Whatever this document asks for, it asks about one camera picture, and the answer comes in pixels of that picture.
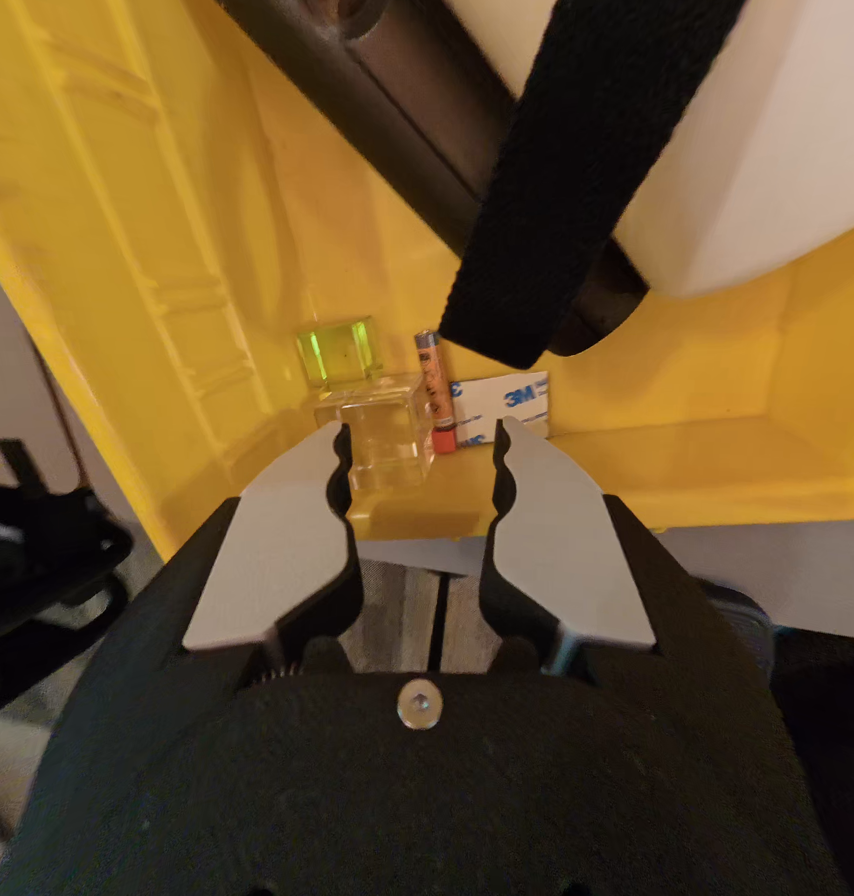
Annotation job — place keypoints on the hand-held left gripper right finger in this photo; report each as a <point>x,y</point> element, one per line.
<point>574,560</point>

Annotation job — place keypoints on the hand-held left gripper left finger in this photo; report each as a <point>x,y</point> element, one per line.
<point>273,560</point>

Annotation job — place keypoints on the clear acrylic cube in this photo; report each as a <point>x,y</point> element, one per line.
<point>385,427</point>

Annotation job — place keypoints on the yellow plastic bin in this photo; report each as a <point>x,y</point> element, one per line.
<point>189,280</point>

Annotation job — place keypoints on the black metal object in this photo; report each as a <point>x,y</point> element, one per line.
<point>49,546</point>

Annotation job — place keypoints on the white adhesive pad sheet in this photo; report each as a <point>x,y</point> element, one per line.
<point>518,409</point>

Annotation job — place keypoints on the small battery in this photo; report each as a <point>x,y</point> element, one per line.
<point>437,392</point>

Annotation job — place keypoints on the green acrylic cube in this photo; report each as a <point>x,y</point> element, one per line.
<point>339,353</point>

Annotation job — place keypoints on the person's dark sweater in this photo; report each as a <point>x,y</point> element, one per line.
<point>832,735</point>

